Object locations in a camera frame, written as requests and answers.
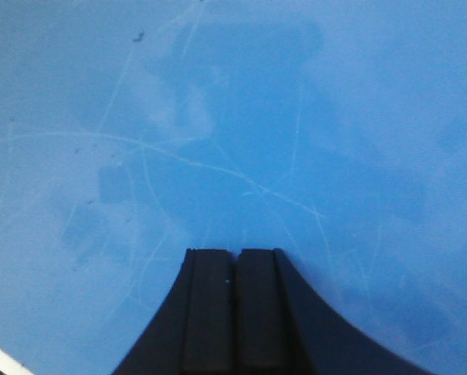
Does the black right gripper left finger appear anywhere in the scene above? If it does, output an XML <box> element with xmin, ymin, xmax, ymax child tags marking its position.
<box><xmin>114</xmin><ymin>249</ymin><xmax>234</xmax><ymax>374</ymax></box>

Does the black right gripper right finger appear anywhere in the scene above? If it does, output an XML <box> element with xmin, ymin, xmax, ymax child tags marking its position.
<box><xmin>236</xmin><ymin>248</ymin><xmax>426</xmax><ymax>374</ymax></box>

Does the blue framed door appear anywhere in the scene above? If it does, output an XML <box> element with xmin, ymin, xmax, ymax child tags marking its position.
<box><xmin>0</xmin><ymin>1</ymin><xmax>467</xmax><ymax>374</ymax></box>

